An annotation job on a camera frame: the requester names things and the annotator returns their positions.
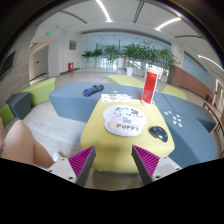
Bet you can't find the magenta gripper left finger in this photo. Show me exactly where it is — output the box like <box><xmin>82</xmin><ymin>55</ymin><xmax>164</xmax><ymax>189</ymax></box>
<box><xmin>48</xmin><ymin>146</ymin><xmax>96</xmax><ymax>187</ymax></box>

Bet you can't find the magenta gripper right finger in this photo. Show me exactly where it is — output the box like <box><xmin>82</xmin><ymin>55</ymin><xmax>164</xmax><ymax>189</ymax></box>
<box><xmin>132</xmin><ymin>145</ymin><xmax>181</xmax><ymax>185</ymax></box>

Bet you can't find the black computer mouse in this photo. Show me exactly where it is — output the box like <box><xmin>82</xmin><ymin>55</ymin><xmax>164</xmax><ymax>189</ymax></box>
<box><xmin>149</xmin><ymin>126</ymin><xmax>168</xmax><ymax>142</ymax></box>

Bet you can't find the white puppy mouse pad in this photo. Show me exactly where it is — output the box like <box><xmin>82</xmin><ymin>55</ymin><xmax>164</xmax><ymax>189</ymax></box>
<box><xmin>103</xmin><ymin>105</ymin><xmax>147</xmax><ymax>137</ymax></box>

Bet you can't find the yellow-green table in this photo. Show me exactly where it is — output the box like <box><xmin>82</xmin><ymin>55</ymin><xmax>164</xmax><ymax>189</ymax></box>
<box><xmin>80</xmin><ymin>99</ymin><xmax>175</xmax><ymax>173</ymax></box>

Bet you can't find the blue grey sofa bench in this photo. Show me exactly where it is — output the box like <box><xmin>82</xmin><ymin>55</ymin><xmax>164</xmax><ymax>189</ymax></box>
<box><xmin>49</xmin><ymin>82</ymin><xmax>217</xmax><ymax>168</ymax></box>

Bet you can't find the person's bare leg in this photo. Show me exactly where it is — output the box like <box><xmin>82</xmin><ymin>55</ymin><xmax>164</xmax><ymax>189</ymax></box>
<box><xmin>0</xmin><ymin>119</ymin><xmax>54</xmax><ymax>168</ymax></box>

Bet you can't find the printed paper sheet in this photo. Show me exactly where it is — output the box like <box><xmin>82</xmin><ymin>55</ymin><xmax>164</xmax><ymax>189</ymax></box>
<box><xmin>101</xmin><ymin>94</ymin><xmax>131</xmax><ymax>103</ymax></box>

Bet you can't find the dark blue cloth bundle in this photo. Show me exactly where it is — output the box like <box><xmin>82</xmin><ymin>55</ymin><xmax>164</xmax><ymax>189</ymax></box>
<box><xmin>83</xmin><ymin>85</ymin><xmax>104</xmax><ymax>97</ymax></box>

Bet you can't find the wooden chair right edge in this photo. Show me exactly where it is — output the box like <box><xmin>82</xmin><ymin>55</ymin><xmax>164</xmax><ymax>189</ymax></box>
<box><xmin>203</xmin><ymin>102</ymin><xmax>224</xmax><ymax>159</ymax></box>

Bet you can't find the green rear sofa bench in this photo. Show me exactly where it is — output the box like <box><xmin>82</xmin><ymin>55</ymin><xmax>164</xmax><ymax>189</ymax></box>
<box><xmin>107</xmin><ymin>75</ymin><xmax>187</xmax><ymax>100</ymax></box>

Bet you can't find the green sofa bench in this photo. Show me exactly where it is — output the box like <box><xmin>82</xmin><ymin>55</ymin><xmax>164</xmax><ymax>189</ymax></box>
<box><xmin>107</xmin><ymin>75</ymin><xmax>187</xmax><ymax>100</ymax></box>
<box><xmin>0</xmin><ymin>78</ymin><xmax>56</xmax><ymax>124</ymax></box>

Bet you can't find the green left sofa bench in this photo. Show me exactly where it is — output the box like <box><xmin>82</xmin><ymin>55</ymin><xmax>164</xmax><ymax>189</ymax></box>
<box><xmin>0</xmin><ymin>78</ymin><xmax>56</xmax><ymax>124</ymax></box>

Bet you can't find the dark grey ottoman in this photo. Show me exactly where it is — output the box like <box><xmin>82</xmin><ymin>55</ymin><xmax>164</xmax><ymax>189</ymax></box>
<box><xmin>6</xmin><ymin>92</ymin><xmax>31</xmax><ymax>120</ymax></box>

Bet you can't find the wooden reception counter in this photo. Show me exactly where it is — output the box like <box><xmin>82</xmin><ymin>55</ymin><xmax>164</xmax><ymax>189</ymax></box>
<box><xmin>167</xmin><ymin>65</ymin><xmax>213</xmax><ymax>99</ymax></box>

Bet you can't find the red fire cabinet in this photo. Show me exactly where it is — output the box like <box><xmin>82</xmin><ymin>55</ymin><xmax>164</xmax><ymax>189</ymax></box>
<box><xmin>68</xmin><ymin>63</ymin><xmax>74</xmax><ymax>72</ymax></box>

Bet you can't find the potted plant white planter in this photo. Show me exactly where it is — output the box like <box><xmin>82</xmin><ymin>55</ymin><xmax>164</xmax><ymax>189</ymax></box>
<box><xmin>121</xmin><ymin>43</ymin><xmax>141</xmax><ymax>76</ymax></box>

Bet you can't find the wall mounted black screen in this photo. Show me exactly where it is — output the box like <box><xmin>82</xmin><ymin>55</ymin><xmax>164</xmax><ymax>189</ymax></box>
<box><xmin>0</xmin><ymin>52</ymin><xmax>16</xmax><ymax>80</ymax></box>

